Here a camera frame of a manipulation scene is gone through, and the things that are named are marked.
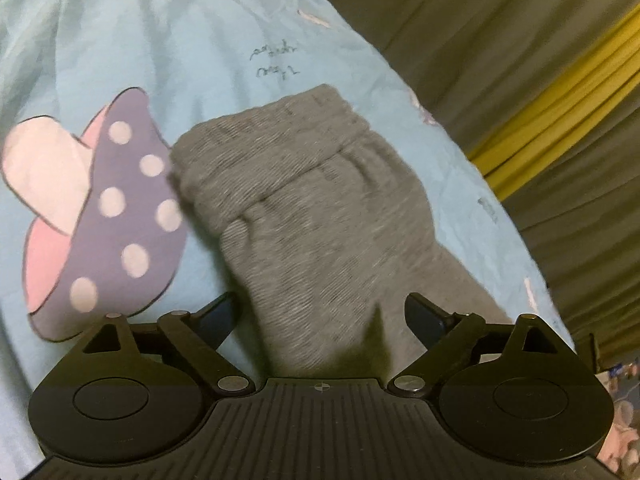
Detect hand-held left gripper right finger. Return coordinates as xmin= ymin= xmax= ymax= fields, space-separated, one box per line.
xmin=387 ymin=291 xmax=563 ymax=398

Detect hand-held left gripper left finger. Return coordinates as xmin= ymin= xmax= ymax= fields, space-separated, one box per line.
xmin=80 ymin=291 xmax=256 ymax=396

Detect grey pants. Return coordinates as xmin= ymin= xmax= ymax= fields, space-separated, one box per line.
xmin=170 ymin=83 xmax=506 ymax=380

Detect pale printed cloth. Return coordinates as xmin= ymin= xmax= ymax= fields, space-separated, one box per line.
xmin=595 ymin=355 xmax=640 ymax=476

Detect yellow curtain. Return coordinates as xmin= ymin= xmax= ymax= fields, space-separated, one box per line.
xmin=469 ymin=4 xmax=640 ymax=202

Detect blue mushroom print blanket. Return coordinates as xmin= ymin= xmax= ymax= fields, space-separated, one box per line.
xmin=0 ymin=0 xmax=576 ymax=480

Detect olive green curtain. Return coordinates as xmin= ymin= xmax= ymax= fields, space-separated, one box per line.
xmin=285 ymin=0 xmax=640 ymax=366

